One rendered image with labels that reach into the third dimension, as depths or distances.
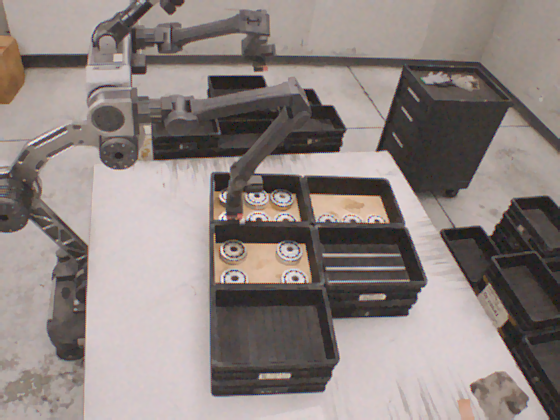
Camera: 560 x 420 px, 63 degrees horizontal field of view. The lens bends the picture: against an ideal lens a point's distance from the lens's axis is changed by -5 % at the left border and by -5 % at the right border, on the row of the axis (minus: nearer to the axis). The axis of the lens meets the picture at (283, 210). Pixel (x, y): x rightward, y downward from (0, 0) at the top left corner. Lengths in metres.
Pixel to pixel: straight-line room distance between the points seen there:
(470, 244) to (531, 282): 0.52
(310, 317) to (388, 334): 0.36
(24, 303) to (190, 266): 1.18
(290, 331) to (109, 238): 0.89
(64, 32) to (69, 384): 3.06
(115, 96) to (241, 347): 0.89
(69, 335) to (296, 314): 1.14
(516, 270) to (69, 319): 2.29
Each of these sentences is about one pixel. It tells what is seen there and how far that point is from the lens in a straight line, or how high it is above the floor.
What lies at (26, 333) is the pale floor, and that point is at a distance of 2.77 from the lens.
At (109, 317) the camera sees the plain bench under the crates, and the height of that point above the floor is 0.70.
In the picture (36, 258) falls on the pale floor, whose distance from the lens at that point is 3.07.
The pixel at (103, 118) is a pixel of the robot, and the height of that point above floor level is 1.45.
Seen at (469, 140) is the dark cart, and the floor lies 0.58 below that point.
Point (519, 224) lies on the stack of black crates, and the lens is 3.04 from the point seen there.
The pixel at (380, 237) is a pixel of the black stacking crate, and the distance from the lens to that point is 2.02.
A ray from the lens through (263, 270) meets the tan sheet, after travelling 1.84.
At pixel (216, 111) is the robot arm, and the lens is 1.47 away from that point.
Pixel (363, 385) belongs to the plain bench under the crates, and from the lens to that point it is 1.81.
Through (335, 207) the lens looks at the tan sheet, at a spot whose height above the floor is 0.83.
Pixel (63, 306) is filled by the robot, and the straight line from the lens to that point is 2.52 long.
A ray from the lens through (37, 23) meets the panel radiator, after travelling 4.63.
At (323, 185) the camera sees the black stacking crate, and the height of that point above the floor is 0.88.
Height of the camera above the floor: 2.26
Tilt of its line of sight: 44 degrees down
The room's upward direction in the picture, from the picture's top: 11 degrees clockwise
